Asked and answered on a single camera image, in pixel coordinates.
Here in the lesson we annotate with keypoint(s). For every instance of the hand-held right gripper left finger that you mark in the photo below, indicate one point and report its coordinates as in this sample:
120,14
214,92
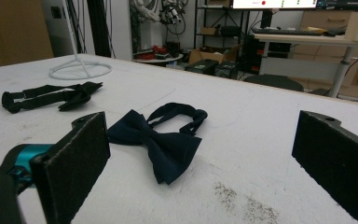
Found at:
71,168

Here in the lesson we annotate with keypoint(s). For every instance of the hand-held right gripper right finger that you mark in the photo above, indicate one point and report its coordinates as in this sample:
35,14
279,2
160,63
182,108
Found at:
338,161

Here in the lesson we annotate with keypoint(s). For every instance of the black bow tie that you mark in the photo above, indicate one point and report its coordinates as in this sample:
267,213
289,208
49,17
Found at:
74,96

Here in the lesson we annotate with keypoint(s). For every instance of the navy bow tie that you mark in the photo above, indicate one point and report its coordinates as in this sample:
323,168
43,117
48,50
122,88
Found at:
167,152

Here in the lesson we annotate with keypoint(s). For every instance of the black round stool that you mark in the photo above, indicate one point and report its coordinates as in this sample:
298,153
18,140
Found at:
273,81

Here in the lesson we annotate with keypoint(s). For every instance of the white foam mat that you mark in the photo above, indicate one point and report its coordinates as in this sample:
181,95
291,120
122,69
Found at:
236,140

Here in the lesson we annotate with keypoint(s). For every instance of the white desk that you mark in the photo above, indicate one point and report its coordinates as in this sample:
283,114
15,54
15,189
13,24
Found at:
307,39

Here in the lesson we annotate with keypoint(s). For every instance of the round white side table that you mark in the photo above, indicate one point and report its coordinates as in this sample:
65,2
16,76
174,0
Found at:
158,59

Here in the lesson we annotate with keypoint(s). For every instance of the black keyboard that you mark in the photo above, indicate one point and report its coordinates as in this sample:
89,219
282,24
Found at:
286,31

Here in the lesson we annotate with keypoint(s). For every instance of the black computer tower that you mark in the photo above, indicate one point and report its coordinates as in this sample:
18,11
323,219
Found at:
202,66
227,70

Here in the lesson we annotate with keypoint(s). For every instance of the brown cardboard board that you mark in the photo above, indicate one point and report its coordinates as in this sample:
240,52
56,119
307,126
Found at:
12,31

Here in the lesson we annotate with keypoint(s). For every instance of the open brown cardboard box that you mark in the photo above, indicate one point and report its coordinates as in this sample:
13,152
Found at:
209,55

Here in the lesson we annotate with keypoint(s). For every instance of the computer monitor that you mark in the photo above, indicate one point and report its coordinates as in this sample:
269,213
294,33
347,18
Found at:
273,3

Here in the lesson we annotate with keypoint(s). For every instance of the black metal shelf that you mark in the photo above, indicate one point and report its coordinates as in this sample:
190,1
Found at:
217,18

